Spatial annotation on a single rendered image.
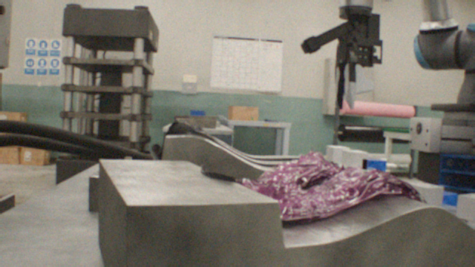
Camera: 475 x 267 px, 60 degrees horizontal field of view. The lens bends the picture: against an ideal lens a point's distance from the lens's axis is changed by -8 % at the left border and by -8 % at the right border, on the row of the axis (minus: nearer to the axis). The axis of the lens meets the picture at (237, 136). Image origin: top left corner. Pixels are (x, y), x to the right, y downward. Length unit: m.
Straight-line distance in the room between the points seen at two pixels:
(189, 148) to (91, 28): 4.12
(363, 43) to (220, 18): 6.51
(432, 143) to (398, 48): 6.94
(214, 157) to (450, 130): 0.70
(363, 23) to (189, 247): 0.73
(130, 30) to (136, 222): 4.43
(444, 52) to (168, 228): 1.13
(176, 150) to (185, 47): 6.60
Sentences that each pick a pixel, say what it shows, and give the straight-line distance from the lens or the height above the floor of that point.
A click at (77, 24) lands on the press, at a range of 4.84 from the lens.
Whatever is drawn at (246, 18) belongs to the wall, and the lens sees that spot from 7.43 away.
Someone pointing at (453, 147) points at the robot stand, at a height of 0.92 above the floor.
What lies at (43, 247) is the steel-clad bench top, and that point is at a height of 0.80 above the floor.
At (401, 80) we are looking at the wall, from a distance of 8.06.
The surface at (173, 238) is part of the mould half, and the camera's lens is 0.32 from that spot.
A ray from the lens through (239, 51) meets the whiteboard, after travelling 7.31.
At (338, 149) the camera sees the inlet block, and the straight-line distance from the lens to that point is 0.92.
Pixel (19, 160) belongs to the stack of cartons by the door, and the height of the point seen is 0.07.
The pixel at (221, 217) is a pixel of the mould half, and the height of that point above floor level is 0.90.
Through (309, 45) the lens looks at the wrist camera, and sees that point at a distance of 0.92.
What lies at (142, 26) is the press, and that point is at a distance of 4.70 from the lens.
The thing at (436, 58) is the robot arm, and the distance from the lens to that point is 1.37.
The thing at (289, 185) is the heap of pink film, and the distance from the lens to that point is 0.46.
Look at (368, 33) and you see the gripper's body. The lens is 0.97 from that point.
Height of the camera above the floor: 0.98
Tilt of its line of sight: 3 degrees down
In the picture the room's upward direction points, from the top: 3 degrees clockwise
